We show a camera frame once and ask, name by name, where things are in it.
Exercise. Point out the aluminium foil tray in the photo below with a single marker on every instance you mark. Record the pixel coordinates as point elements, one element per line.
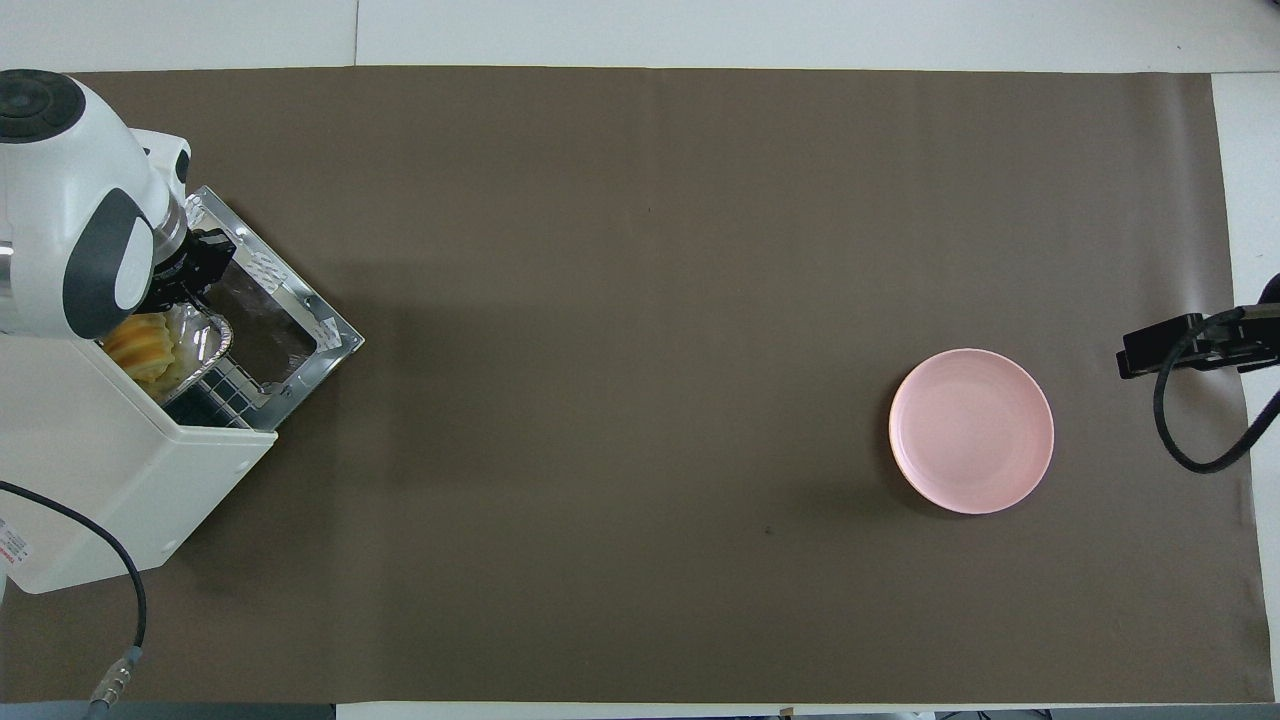
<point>210,340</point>

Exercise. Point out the pink round plate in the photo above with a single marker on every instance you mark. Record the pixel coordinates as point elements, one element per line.
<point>970,430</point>

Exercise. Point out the glass oven door, metal frame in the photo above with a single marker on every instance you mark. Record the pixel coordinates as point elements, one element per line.
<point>300,340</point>

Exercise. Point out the white toaster oven body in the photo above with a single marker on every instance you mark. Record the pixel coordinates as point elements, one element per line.
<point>90,470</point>

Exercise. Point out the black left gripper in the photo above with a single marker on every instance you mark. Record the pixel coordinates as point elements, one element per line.
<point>190,268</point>

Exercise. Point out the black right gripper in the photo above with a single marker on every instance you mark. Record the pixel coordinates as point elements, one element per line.
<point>1190,342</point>

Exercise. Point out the brown table mat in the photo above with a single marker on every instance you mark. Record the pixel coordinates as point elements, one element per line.
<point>640,400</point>

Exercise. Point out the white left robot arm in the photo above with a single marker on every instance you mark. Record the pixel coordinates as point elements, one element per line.
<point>60,180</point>

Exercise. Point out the yellow ridged bread loaf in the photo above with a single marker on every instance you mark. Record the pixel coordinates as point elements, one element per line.
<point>140,345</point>

